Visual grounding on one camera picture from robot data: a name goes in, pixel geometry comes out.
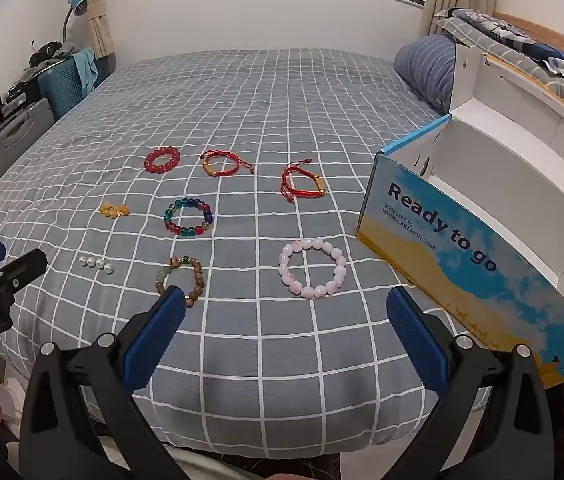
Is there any red bead bracelet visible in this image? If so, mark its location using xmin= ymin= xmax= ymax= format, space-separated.
xmin=143 ymin=145 xmax=182 ymax=175

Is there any white pearl bracelet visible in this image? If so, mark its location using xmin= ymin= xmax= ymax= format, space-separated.
xmin=77 ymin=255 xmax=114 ymax=272

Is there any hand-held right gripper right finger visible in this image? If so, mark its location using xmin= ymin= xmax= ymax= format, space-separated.
xmin=385 ymin=285 xmax=559 ymax=480

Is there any black device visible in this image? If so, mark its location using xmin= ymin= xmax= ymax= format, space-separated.
xmin=28 ymin=40 xmax=64 ymax=67

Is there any blue striped pillow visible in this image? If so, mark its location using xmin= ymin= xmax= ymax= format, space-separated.
xmin=393 ymin=33 xmax=459 ymax=114

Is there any teal suitcase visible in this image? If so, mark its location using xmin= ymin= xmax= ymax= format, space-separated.
xmin=36 ymin=53 xmax=99 ymax=122

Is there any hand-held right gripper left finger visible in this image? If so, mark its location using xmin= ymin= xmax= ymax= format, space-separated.
xmin=18 ymin=285 xmax=188 ymax=480

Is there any blue desk lamp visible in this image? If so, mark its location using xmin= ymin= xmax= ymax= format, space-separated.
xmin=61 ymin=0 xmax=91 ymax=47

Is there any red cord bracelet gold bar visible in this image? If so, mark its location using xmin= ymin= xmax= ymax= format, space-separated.
xmin=280 ymin=159 xmax=326 ymax=204

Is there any yellow bead bracelet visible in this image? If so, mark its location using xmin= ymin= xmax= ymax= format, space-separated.
xmin=99 ymin=202 xmax=131 ymax=220

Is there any pink bead bracelet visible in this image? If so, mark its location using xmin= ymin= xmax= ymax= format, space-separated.
xmin=277 ymin=238 xmax=348 ymax=300

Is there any red cord bracelet gold tube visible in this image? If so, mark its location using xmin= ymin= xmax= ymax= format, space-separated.
xmin=199 ymin=148 xmax=257 ymax=179

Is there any folded checked quilt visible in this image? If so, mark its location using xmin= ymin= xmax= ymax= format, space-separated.
xmin=431 ymin=7 xmax=564 ymax=127

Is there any wooden headboard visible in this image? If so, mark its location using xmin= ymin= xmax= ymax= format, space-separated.
xmin=492 ymin=12 xmax=564 ymax=82

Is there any printed white cardboard box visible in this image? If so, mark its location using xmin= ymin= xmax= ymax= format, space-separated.
xmin=356 ymin=42 xmax=564 ymax=389

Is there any grey suitcase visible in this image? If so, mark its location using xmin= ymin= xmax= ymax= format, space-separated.
xmin=0 ymin=97 xmax=59 ymax=202

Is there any brown wooden bead bracelet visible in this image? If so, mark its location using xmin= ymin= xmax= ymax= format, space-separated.
xmin=155 ymin=255 xmax=205 ymax=310

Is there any teal cloth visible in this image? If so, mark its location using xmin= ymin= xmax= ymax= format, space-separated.
xmin=73 ymin=49 xmax=99 ymax=93

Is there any multicolour glass bead bracelet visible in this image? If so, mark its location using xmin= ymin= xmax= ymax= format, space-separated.
xmin=162 ymin=197 xmax=216 ymax=237

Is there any grey checked bed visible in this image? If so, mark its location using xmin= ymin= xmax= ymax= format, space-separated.
xmin=0 ymin=48 xmax=468 ymax=461

